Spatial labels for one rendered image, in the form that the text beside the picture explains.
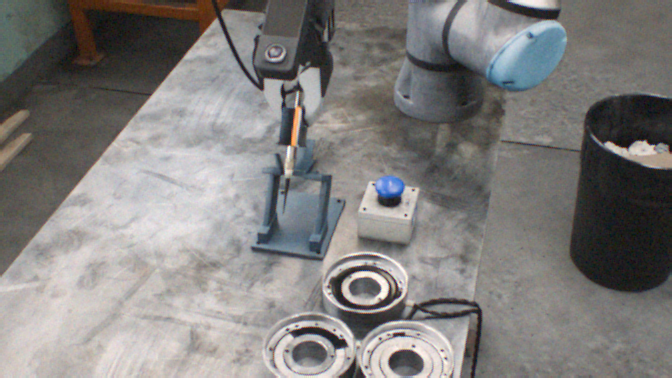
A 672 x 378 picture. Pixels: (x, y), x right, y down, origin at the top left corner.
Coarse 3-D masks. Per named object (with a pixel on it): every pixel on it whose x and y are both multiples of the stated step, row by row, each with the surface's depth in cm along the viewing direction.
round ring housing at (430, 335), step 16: (368, 336) 91; (384, 336) 93; (400, 336) 94; (416, 336) 93; (432, 336) 93; (368, 352) 92; (384, 352) 91; (400, 352) 92; (416, 352) 91; (448, 352) 90; (368, 368) 89; (384, 368) 89; (416, 368) 93; (448, 368) 89
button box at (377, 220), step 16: (368, 192) 112; (416, 192) 111; (368, 208) 109; (384, 208) 109; (400, 208) 109; (416, 208) 112; (368, 224) 109; (384, 224) 109; (400, 224) 108; (384, 240) 110; (400, 240) 109
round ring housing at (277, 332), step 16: (288, 320) 94; (304, 320) 95; (320, 320) 95; (336, 320) 93; (272, 336) 93; (304, 336) 93; (320, 336) 93; (352, 336) 91; (272, 352) 91; (288, 352) 91; (304, 352) 94; (320, 352) 93; (352, 352) 91; (272, 368) 88; (288, 368) 90; (304, 368) 89; (320, 368) 89; (352, 368) 89
